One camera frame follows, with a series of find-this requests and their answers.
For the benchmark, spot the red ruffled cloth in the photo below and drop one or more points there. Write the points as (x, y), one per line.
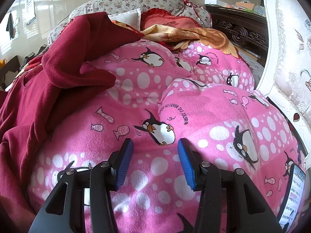
(187, 1)

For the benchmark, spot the dark hanging cloth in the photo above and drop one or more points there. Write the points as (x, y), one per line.
(10, 26)

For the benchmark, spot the red ruffled pillow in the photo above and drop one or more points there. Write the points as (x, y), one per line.
(165, 21)

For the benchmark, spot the white pillow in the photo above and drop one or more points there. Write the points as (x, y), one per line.
(128, 18)

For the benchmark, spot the floral quilt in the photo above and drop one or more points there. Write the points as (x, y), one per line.
(133, 0)

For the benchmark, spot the white upholstered headboard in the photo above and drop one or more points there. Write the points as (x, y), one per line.
(291, 53)

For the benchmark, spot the pink penguin print blanket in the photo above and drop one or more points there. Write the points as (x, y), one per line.
(194, 102)

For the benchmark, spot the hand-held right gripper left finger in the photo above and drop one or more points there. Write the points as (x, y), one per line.
(125, 165)

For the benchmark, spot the dark wooden desk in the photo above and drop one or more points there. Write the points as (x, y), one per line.
(9, 70)

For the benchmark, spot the orange yellow blanket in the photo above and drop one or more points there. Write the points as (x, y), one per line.
(213, 37)

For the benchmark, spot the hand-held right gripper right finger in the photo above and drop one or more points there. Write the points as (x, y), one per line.
(185, 165)

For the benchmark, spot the wall calendar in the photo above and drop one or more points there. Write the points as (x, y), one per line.
(30, 7)

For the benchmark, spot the smartphone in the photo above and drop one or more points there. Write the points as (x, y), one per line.
(294, 196)

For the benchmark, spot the orange cardboard box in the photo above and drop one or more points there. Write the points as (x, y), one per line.
(244, 5)

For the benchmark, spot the dark carved wooden headboard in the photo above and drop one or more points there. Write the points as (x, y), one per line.
(243, 29)

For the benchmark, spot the dark red sweater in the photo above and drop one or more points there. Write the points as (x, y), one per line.
(48, 89)

